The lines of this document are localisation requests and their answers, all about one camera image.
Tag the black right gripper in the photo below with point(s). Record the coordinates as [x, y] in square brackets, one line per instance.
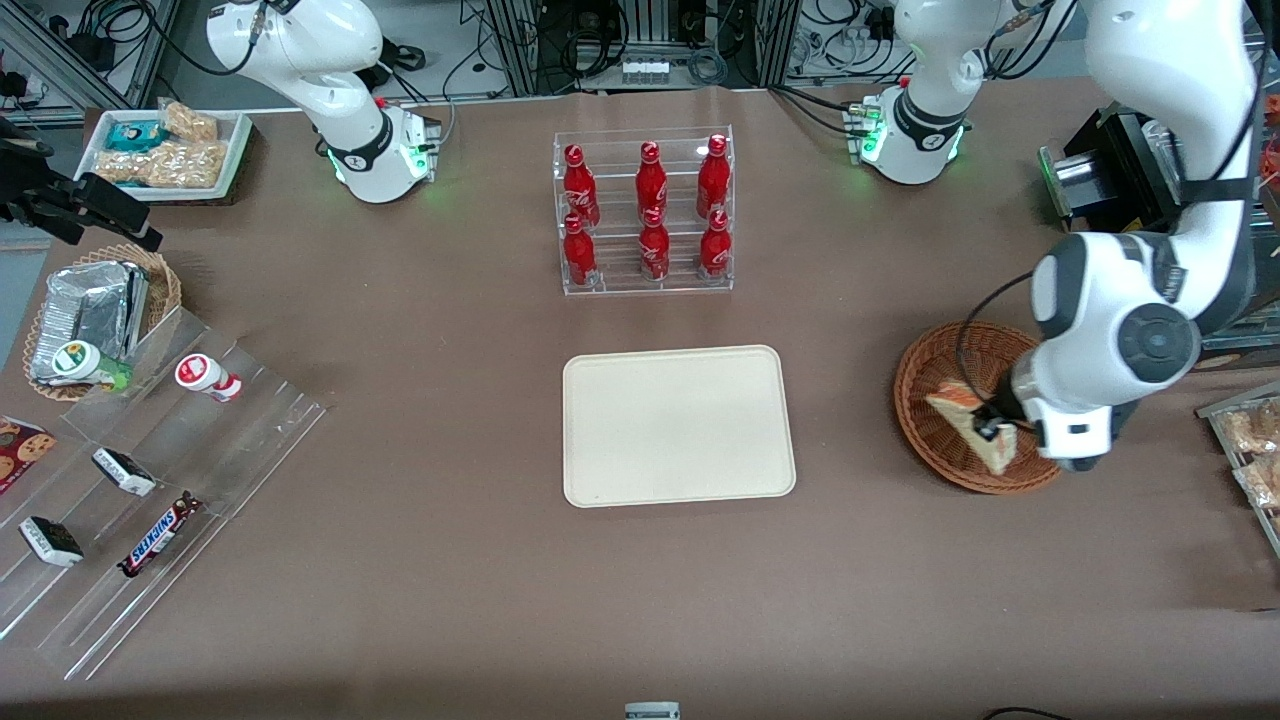
[38, 203]

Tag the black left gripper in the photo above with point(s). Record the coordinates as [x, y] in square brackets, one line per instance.
[1001, 414]

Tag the triangle sandwich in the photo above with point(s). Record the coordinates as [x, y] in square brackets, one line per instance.
[950, 405]

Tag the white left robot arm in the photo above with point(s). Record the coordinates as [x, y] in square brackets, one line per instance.
[1150, 290]

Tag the brown round wicker basket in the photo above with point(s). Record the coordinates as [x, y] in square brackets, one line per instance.
[925, 440]

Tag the small tan wicker basket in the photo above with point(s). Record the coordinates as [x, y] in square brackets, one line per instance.
[165, 290]

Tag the white rectangular snack tray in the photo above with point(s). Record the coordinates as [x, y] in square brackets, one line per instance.
[238, 150]

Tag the tray of pastries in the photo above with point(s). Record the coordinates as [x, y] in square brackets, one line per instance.
[1215, 412]

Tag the beige rectangular tray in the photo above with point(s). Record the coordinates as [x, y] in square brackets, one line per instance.
[680, 425]

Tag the large clear granola bag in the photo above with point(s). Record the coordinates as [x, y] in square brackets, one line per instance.
[170, 165]

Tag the teal snack packet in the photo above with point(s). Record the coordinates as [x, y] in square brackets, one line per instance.
[133, 135]

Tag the silver foil package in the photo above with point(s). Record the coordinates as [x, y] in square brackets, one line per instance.
[90, 310]

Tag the small clear granola bag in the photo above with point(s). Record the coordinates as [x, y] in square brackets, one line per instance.
[190, 122]

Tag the red white yogurt bottle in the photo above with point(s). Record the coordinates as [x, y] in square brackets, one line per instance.
[205, 375]

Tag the clear acrylic stepped shelf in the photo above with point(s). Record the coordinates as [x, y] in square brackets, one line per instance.
[230, 440]

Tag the red cookie package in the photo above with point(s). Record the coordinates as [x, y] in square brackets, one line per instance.
[20, 450]

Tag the black white snack bar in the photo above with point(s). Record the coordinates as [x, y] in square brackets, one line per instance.
[125, 472]

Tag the clear bag of snacks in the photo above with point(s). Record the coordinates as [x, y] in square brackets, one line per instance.
[1262, 482]
[1255, 428]

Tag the black yellow countertop machine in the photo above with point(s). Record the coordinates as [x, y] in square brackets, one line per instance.
[1120, 180]

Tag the Snickers chocolate bar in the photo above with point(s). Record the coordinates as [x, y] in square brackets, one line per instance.
[158, 535]

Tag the red cola bottle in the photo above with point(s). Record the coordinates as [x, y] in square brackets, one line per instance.
[715, 248]
[579, 255]
[651, 185]
[580, 190]
[713, 180]
[654, 250]

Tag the clear acrylic bottle rack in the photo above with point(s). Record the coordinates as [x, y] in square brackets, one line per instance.
[685, 285]

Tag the black white candy box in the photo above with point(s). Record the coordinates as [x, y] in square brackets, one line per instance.
[50, 541]

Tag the white labelled box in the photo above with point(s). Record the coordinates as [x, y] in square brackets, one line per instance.
[652, 711]

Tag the white power strip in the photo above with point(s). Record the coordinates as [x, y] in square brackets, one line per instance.
[646, 71]

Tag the aluminium frame rack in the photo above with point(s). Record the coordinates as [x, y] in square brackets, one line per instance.
[520, 50]

